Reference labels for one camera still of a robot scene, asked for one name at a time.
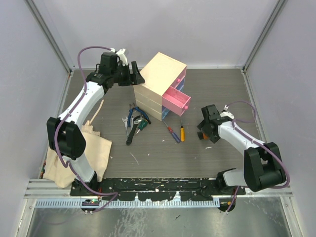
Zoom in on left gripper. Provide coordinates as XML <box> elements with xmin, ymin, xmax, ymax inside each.
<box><xmin>111</xmin><ymin>61</ymin><xmax>144</xmax><ymax>87</ymax></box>

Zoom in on cream drawer cabinet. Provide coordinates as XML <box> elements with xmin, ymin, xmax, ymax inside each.
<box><xmin>134</xmin><ymin>52</ymin><xmax>187</xmax><ymax>121</ymax></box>

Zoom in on large pink drawer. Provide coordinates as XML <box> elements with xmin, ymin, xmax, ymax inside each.
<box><xmin>162</xmin><ymin>87</ymin><xmax>191</xmax><ymax>116</ymax></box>

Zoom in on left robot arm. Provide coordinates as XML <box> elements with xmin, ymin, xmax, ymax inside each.
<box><xmin>46</xmin><ymin>48</ymin><xmax>145</xmax><ymax>196</ymax></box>

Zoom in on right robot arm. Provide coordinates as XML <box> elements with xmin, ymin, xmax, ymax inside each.
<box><xmin>197</xmin><ymin>105</ymin><xmax>290</xmax><ymax>195</ymax></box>

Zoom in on left light blue drawer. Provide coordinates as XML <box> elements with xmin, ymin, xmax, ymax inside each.
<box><xmin>161</xmin><ymin>108</ymin><xmax>170</xmax><ymax>120</ymax></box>

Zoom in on black adjustable wrench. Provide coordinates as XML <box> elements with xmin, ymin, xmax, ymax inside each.
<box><xmin>126</xmin><ymin>116</ymin><xmax>142</xmax><ymax>146</ymax></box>

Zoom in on small pink drawer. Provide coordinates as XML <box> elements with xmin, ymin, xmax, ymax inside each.
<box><xmin>171</xmin><ymin>67</ymin><xmax>187</xmax><ymax>88</ymax></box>

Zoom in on wide purple drawer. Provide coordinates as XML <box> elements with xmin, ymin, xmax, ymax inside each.
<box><xmin>162</xmin><ymin>78</ymin><xmax>185</xmax><ymax>111</ymax></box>

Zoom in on silver open end wrench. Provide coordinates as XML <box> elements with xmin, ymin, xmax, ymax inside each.
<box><xmin>122</xmin><ymin>117</ymin><xmax>129</xmax><ymax>137</ymax></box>

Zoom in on beige cloth bag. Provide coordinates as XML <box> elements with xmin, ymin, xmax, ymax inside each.
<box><xmin>43</xmin><ymin>98</ymin><xmax>113</xmax><ymax>190</ymax></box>

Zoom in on orange handled screwdriver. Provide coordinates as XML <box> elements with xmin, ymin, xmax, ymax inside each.
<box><xmin>180</xmin><ymin>120</ymin><xmax>185</xmax><ymax>142</ymax></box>

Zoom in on red blue handled screwdriver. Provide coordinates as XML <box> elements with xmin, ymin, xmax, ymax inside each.
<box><xmin>162</xmin><ymin>120</ymin><xmax>181</xmax><ymax>143</ymax></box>

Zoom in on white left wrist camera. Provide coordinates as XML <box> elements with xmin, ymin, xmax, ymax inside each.
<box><xmin>110</xmin><ymin>48</ymin><xmax>128</xmax><ymax>66</ymax></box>

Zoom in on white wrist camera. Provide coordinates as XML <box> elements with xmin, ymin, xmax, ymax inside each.
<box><xmin>220</xmin><ymin>105</ymin><xmax>235</xmax><ymax>120</ymax></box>
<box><xmin>110</xmin><ymin>48</ymin><xmax>128</xmax><ymax>66</ymax></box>

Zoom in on blue handled pliers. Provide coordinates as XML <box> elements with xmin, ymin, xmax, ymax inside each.
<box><xmin>127</xmin><ymin>103</ymin><xmax>151</xmax><ymax>128</ymax></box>

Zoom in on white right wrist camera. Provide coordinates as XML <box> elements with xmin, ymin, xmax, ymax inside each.
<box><xmin>220</xmin><ymin>105</ymin><xmax>235</xmax><ymax>120</ymax></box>

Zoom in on green handled screwdriver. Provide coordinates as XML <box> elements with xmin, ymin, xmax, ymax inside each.
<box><xmin>136</xmin><ymin>119</ymin><xmax>148</xmax><ymax>134</ymax></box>

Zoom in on slotted cable duct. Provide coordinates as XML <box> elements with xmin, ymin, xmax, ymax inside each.
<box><xmin>35</xmin><ymin>198</ymin><xmax>220</xmax><ymax>208</ymax></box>

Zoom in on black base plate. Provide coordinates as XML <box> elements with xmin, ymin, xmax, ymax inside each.
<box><xmin>70</xmin><ymin>176</ymin><xmax>247</xmax><ymax>202</ymax></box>

